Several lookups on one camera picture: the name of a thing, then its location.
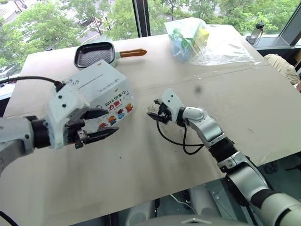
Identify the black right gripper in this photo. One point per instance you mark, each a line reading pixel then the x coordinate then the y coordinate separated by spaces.
pixel 164 115

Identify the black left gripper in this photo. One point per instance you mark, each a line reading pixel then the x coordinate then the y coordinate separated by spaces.
pixel 78 136

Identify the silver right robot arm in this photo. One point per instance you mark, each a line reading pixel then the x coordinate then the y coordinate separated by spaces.
pixel 211 131

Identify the white printed slotted box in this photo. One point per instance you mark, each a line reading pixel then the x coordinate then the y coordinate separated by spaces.
pixel 105 82

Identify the clear plastic bag of toys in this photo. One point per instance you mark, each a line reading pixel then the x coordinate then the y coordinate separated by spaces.
pixel 188 40

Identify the grey robot torso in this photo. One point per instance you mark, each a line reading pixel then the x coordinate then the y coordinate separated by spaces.
pixel 188 221

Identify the clear water bottle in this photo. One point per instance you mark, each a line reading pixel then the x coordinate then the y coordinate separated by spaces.
pixel 256 31

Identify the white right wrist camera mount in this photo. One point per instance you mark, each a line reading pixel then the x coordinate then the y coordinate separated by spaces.
pixel 172 101

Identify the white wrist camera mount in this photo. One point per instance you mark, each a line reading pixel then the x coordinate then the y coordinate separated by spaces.
pixel 61 110
pixel 172 101

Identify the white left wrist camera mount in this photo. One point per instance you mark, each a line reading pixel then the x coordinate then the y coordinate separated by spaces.
pixel 61 110

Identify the black window post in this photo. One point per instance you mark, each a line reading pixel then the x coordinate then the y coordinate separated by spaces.
pixel 141 17

